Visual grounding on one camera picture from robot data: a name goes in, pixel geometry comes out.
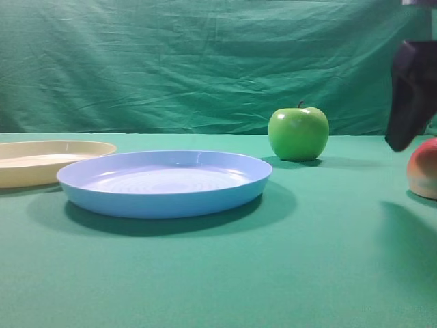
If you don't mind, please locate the green apple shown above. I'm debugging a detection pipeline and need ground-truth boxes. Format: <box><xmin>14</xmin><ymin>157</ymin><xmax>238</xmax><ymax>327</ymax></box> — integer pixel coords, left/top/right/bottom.
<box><xmin>268</xmin><ymin>102</ymin><xmax>329</xmax><ymax>161</ymax></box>

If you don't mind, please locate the green backdrop cloth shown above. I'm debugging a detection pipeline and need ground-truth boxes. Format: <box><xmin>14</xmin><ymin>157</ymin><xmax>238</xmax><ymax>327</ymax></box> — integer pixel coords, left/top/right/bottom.
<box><xmin>1</xmin><ymin>1</ymin><xmax>436</xmax><ymax>135</ymax></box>

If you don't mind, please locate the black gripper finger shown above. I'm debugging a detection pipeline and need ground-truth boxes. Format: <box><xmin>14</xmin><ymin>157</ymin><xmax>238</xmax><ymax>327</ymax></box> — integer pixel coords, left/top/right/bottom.
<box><xmin>385</xmin><ymin>40</ymin><xmax>436</xmax><ymax>152</ymax></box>

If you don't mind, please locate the green table cloth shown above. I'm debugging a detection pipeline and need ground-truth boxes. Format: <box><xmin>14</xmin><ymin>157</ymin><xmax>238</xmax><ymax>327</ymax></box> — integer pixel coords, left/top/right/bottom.
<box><xmin>1</xmin><ymin>134</ymin><xmax>436</xmax><ymax>327</ymax></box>

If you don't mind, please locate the blue plastic plate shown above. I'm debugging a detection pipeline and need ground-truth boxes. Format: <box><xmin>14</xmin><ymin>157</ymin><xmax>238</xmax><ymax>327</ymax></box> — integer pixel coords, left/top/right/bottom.
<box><xmin>57</xmin><ymin>150</ymin><xmax>272</xmax><ymax>219</ymax></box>

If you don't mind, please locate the yellow plastic plate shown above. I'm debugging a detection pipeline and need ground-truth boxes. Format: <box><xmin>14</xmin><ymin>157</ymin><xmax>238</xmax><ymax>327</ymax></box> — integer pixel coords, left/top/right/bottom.
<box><xmin>1</xmin><ymin>140</ymin><xmax>117</xmax><ymax>189</ymax></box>

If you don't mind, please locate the red-topped yellow bread bun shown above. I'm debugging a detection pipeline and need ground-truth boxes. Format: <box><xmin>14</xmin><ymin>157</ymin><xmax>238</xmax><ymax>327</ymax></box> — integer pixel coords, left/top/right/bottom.
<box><xmin>406</xmin><ymin>137</ymin><xmax>436</xmax><ymax>200</ymax></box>

